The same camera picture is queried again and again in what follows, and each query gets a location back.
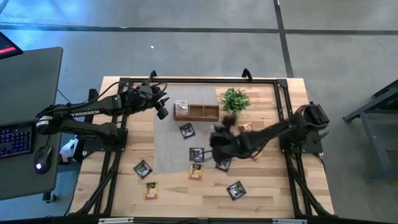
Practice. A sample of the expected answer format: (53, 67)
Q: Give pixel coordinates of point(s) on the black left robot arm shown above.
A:
(93, 109)

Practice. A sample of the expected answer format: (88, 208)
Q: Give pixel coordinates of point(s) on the dark computer monitor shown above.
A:
(7, 46)

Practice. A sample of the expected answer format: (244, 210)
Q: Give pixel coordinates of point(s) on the grey office desk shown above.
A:
(28, 84)

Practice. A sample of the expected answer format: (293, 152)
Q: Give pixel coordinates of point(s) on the grey woven placemat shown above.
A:
(169, 146)

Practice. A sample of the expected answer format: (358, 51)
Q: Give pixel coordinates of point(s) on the black computer mouse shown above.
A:
(43, 159)

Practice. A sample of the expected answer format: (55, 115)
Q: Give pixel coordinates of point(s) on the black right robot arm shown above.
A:
(280, 129)

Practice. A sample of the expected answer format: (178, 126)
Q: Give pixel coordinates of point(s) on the small green potted plant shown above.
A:
(235, 100)

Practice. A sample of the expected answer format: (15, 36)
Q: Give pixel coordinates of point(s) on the wooden three-compartment organizer box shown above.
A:
(202, 112)

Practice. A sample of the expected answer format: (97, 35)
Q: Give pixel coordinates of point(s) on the dark blackcurrant tea bag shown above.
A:
(236, 190)
(224, 166)
(142, 169)
(196, 154)
(187, 130)

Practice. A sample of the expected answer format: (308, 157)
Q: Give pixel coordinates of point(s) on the black computer keyboard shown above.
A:
(14, 140)

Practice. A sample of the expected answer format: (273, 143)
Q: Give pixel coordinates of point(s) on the black frame clamp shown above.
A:
(152, 75)
(247, 74)

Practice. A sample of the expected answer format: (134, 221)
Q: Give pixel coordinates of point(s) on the black desk caster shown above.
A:
(49, 197)

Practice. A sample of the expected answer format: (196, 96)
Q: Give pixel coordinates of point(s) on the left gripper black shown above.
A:
(146, 96)

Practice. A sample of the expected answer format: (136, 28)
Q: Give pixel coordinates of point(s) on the white metal bracket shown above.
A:
(289, 221)
(115, 220)

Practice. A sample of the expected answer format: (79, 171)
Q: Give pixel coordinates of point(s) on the black upright stand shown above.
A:
(92, 95)

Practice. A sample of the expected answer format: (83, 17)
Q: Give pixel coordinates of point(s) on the black aluminium table frame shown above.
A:
(202, 80)

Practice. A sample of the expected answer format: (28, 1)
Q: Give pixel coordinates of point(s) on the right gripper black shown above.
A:
(227, 143)

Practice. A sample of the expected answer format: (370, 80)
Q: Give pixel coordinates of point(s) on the grey metal side table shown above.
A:
(377, 99)

